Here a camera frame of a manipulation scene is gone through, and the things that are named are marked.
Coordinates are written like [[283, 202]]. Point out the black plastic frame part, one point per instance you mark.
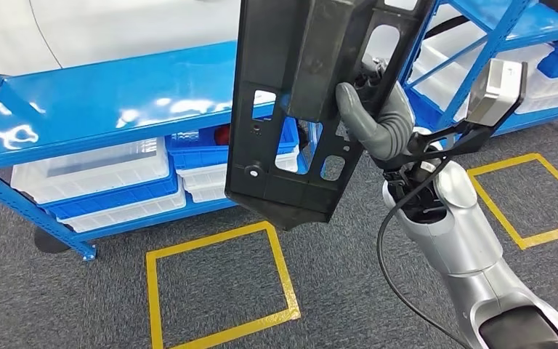
[[279, 48]]

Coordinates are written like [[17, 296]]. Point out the black right wrist camera bracket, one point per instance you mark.
[[471, 137]]

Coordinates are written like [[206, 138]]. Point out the blue wheeled metal rack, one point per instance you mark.
[[539, 26]]

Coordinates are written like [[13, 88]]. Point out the blue metal shelf rack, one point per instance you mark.
[[91, 106]]

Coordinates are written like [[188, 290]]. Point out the red object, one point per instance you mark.
[[222, 136]]

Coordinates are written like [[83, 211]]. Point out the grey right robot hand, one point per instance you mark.
[[356, 115]]

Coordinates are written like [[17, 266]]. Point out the white car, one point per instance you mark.
[[115, 29]]

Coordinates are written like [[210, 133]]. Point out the yellow floor tape square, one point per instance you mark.
[[152, 298]]

